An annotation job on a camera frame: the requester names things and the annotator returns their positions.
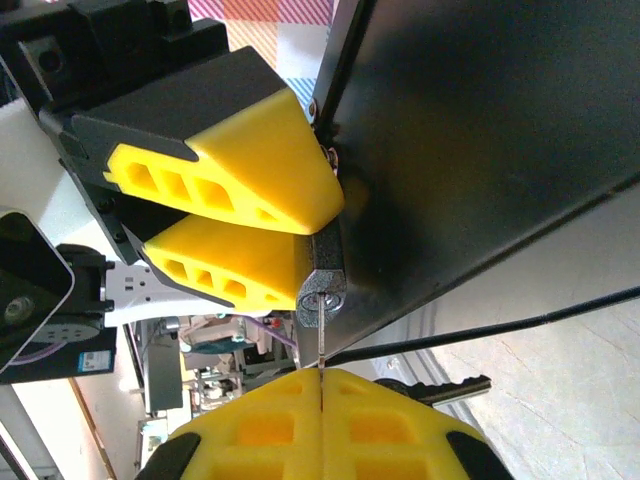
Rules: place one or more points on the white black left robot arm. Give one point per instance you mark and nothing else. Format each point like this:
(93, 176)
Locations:
(45, 165)

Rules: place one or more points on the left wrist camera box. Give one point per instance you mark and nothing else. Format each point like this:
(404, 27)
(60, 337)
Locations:
(30, 295)

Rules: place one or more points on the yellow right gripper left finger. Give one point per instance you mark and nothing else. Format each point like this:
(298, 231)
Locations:
(265, 440)

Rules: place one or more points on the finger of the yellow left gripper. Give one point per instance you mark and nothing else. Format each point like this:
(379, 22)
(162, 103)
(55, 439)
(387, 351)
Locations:
(260, 150)
(240, 255)

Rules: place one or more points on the black box starry night lid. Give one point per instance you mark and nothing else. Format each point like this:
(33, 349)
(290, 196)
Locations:
(475, 150)

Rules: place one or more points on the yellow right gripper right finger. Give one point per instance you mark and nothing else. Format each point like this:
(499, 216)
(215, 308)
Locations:
(380, 440)

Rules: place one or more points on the silver padlock key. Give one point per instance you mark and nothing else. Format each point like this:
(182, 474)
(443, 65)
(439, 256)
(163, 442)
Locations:
(320, 340)

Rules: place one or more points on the dark grey padlock silver shackle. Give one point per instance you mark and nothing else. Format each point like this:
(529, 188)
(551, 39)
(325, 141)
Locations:
(327, 270)

